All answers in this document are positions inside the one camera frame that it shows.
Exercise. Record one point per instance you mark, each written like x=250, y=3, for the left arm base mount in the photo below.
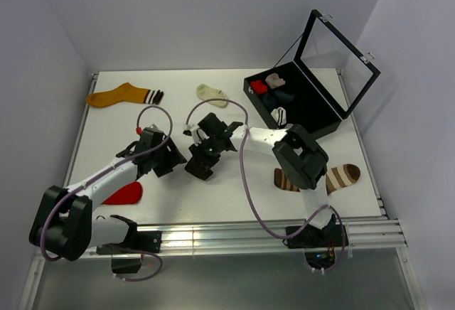
x=131, y=244

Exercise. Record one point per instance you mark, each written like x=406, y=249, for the black storage box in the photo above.
x=325, y=72

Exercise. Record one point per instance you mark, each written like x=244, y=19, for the rolled red sock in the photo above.
x=259, y=87

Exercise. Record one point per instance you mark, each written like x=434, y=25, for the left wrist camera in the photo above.
x=149, y=137

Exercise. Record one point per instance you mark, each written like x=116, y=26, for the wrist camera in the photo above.
x=149, y=137
x=196, y=133

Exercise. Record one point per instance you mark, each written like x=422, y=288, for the aluminium table frame rail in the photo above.
x=251, y=238

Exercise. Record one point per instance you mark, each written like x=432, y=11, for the rolled teal sock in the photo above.
x=269, y=101

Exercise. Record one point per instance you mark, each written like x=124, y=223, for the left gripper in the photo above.
x=175, y=156

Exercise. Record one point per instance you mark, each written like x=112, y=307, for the dark brown sock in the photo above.
x=194, y=168

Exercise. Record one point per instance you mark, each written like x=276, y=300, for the rolled beige sock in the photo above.
x=274, y=81

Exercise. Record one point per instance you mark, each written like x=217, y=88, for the rolled white striped sock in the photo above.
x=279, y=115

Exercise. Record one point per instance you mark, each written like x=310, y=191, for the brown cream striped sock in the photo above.
x=337, y=178

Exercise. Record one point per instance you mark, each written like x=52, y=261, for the mustard yellow sock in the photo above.
x=126, y=92

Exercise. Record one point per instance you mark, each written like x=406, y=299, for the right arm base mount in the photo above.
x=311, y=237

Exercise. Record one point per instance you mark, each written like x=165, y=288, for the cream ankle sock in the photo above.
x=215, y=96

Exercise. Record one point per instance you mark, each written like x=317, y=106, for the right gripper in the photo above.
x=197, y=151

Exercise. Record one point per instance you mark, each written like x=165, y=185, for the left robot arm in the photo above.
x=64, y=225

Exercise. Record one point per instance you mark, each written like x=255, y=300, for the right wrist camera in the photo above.
x=196, y=133

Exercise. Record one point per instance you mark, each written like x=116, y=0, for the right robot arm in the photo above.
x=301, y=158

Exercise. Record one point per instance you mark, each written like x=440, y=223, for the rolled navy sock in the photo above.
x=283, y=97

